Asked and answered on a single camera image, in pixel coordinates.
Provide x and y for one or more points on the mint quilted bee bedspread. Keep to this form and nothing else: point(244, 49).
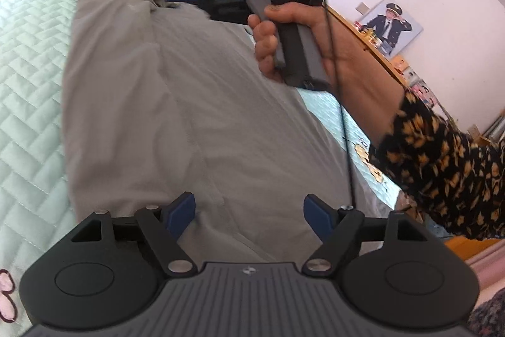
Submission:
point(35, 209)

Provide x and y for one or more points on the grey t-shirt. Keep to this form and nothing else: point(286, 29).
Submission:
point(158, 100)

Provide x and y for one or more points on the person's right hand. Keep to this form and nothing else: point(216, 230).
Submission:
point(356, 78)

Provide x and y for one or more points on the framed portrait on cabinet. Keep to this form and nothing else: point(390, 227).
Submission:
point(389, 28)

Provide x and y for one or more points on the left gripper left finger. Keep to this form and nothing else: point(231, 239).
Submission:
point(162, 226)

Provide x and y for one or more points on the right forearm floral sleeve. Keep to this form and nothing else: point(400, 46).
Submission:
point(458, 183)

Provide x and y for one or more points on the wooden cabinet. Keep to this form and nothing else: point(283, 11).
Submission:
point(386, 64)

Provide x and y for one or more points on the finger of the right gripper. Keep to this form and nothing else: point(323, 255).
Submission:
point(231, 11)

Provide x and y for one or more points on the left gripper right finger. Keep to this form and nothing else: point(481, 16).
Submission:
point(338, 230)

